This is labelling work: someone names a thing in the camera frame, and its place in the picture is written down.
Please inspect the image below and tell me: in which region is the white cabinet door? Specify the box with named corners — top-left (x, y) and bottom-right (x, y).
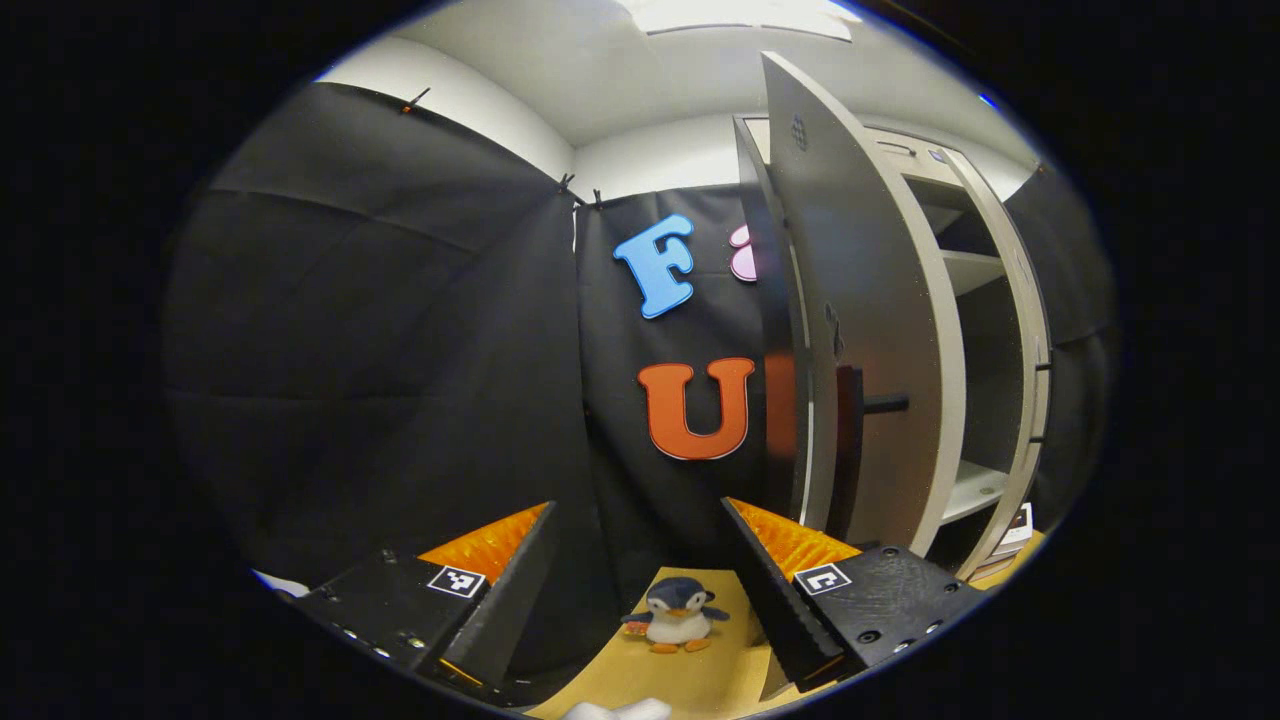
top-left (760, 50), bottom-right (969, 561)

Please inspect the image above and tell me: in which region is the ceiling light panel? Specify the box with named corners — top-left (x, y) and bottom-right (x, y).
top-left (615, 0), bottom-right (863, 43)

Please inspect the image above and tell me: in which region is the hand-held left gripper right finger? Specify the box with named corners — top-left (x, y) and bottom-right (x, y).
top-left (720, 496), bottom-right (988, 696)

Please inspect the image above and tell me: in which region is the stack of books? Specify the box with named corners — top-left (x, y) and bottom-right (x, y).
top-left (975, 503), bottom-right (1036, 581)

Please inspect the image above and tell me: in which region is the white cabinet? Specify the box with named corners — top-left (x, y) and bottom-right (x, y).
top-left (733, 113), bottom-right (1053, 581)

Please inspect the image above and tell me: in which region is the penguin plush toy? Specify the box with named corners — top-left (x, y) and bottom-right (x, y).
top-left (620, 576), bottom-right (731, 655)

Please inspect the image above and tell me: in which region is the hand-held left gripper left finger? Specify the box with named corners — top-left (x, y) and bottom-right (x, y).
top-left (298, 500), bottom-right (561, 706)

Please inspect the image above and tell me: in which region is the white cabinet drawer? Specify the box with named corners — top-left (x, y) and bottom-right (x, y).
top-left (865, 125), bottom-right (966, 166)

